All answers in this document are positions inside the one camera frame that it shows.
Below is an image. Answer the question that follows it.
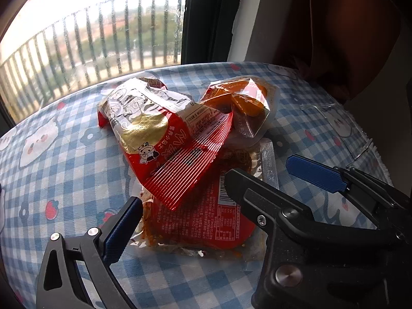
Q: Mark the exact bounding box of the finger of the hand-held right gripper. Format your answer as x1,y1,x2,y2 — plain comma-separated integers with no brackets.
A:
225,168,409,309
286,154,408,232

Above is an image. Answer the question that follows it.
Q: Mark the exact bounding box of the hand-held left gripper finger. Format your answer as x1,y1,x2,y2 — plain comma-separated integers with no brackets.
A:
35,196,144,309

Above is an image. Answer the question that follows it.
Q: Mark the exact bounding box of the red snack packet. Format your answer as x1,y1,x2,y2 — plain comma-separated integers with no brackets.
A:
130,138,279,260

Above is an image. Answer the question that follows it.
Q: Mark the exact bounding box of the clear orange snack packet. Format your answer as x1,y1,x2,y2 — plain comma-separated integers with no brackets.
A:
198,76,279,144

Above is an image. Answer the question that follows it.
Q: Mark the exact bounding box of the red white cartoon snack bag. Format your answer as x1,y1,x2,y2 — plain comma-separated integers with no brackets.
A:
97,77,234,212

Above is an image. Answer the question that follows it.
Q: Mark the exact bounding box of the blue checked tablecloth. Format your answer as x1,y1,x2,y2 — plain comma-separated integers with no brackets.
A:
0,62,390,309

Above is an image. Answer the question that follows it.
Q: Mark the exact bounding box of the dark brown curtain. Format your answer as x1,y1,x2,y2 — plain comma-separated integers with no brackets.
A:
273,0,403,104

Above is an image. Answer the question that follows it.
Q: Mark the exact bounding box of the metal balcony railing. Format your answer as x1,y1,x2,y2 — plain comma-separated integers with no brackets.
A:
0,0,187,119

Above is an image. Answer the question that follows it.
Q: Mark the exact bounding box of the black window frame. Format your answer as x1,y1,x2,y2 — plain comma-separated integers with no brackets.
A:
180,0,239,65

